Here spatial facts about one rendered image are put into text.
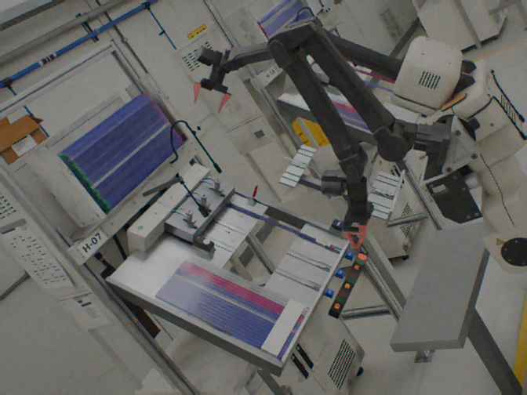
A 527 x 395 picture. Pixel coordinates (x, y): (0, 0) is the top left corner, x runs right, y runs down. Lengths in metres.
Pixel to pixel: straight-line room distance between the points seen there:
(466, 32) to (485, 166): 4.84
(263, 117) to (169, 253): 1.24
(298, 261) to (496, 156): 0.91
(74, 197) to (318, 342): 1.22
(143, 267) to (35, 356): 1.55
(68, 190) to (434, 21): 5.02
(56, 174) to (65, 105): 1.96
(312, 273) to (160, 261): 0.58
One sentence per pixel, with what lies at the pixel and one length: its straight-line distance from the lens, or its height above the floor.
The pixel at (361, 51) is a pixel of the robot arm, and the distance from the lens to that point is 1.81.
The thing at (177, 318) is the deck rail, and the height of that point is 0.98.
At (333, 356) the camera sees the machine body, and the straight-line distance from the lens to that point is 2.66.
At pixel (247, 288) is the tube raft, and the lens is 2.09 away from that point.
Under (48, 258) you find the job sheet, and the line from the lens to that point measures 2.28.
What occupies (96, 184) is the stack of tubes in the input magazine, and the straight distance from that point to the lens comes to 2.12.
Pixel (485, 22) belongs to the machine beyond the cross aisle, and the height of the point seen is 0.22.
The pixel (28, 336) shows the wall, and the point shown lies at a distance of 3.57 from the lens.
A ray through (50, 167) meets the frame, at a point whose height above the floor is 1.64.
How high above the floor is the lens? 1.74
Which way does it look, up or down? 17 degrees down
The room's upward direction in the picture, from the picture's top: 34 degrees counter-clockwise
